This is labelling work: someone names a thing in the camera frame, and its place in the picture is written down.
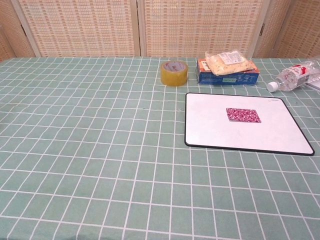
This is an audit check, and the white board with black edge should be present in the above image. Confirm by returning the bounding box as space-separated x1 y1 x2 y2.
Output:
184 92 315 157

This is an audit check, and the clear plastic water bottle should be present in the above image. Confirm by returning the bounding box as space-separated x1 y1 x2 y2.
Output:
266 60 320 93

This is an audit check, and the yellow packing tape roll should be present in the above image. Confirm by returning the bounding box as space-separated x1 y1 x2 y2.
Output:
159 60 189 87

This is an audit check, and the bamboo folding screen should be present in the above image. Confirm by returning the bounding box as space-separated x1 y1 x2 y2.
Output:
0 0 320 63

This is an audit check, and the green checked tablecloth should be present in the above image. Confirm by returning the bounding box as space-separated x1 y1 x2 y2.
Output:
0 56 320 240

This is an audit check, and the clear bag of snacks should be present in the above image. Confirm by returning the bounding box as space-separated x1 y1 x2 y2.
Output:
204 49 256 77

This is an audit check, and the orange and blue box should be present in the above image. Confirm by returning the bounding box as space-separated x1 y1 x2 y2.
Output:
195 58 260 86

